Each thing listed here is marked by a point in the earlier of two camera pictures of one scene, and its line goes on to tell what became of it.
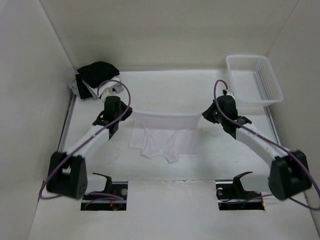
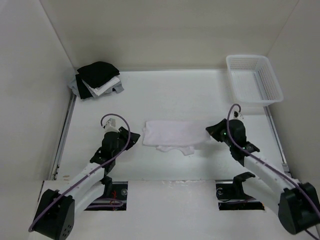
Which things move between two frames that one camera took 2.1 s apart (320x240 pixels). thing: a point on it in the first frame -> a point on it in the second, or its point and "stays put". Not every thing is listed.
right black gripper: x=207 y=114 -> x=213 y=130
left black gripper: x=124 y=106 -> x=124 y=133
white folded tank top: x=97 y=91 stays put
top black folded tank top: x=97 y=73 stays put
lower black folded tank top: x=84 y=92 stays put
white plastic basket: x=253 y=80 stays put
